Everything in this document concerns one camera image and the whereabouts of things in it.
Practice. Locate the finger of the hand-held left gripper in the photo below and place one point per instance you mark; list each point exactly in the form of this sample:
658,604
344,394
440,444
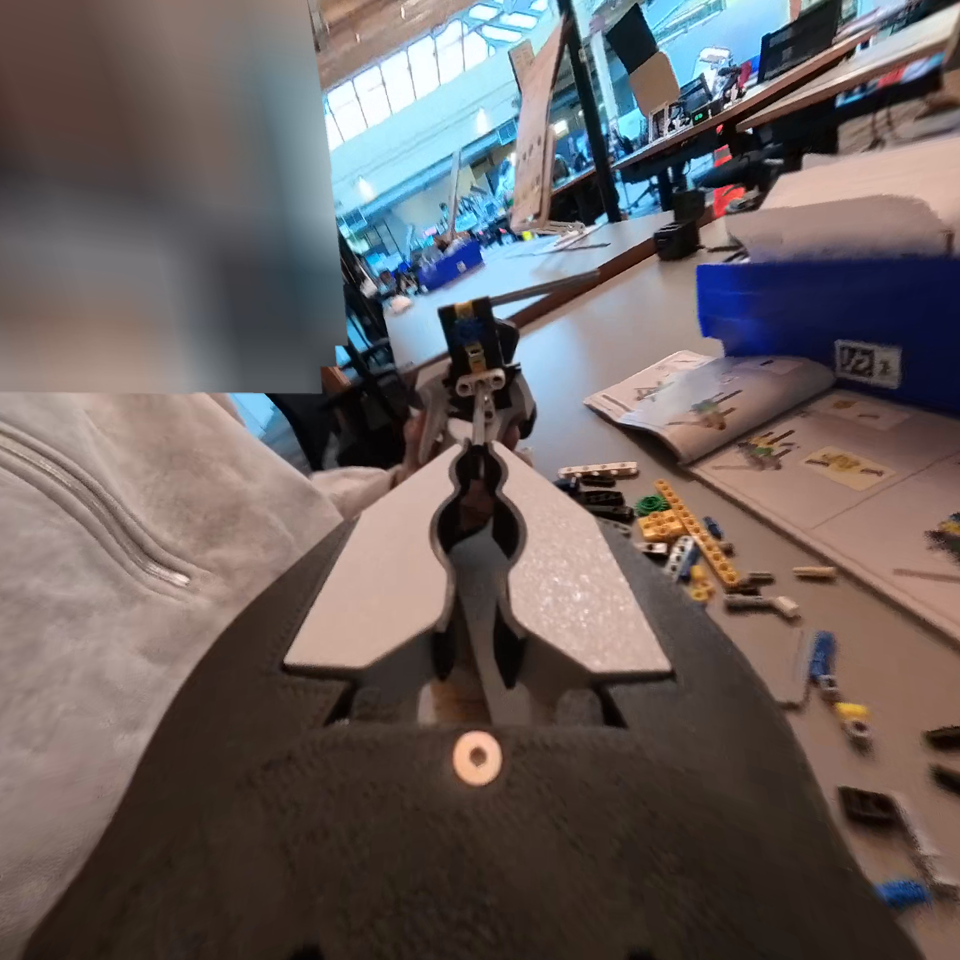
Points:
433,421
526,409

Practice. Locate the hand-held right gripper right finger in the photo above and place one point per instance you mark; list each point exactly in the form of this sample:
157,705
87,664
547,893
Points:
585,600

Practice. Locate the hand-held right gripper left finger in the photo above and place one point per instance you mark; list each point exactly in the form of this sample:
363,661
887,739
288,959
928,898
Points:
367,600

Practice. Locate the black yellow blue lego model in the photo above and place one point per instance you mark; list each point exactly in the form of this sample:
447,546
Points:
472,334

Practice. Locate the person's left forearm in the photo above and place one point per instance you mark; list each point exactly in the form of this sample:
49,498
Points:
352,484

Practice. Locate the pile of mixed lego pieces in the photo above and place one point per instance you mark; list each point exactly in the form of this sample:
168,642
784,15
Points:
679,532

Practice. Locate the tan lego pin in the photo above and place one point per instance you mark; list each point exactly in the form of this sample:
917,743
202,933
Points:
814,572

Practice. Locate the blue lego piece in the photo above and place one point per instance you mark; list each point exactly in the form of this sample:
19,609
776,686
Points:
823,656

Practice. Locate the open lego instruction booklet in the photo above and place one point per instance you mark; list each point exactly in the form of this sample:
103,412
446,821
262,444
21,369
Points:
825,517

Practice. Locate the yellow lego piece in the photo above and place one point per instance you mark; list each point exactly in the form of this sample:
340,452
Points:
851,711

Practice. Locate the flat black lego piece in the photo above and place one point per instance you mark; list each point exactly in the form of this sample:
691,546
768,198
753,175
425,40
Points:
868,805

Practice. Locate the small blue lego brick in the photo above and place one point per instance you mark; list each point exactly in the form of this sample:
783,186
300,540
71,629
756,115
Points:
902,892

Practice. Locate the person's left hand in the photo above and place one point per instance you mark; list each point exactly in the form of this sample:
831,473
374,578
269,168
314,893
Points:
476,514

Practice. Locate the small blue bin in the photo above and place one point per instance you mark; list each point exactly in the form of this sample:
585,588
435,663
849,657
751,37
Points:
450,266

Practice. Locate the grey zip hoodie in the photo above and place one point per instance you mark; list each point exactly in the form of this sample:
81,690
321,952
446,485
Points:
112,562

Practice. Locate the blue plastic bin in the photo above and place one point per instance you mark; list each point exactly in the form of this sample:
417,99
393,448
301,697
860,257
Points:
765,307

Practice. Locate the wooden tilted board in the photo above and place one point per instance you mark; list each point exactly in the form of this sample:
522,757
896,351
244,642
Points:
536,135

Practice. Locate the long office desk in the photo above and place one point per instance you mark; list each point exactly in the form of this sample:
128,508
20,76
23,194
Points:
675,146
862,82

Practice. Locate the black floor lamp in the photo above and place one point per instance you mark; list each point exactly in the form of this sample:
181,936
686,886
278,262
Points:
592,112

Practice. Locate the stack of white paper booklets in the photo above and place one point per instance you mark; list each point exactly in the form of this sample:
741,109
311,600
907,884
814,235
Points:
825,217

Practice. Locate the black and cardboard tilted panel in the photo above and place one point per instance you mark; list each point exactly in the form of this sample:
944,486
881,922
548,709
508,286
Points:
645,60

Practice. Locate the black computer monitor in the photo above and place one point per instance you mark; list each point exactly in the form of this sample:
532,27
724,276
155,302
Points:
799,41

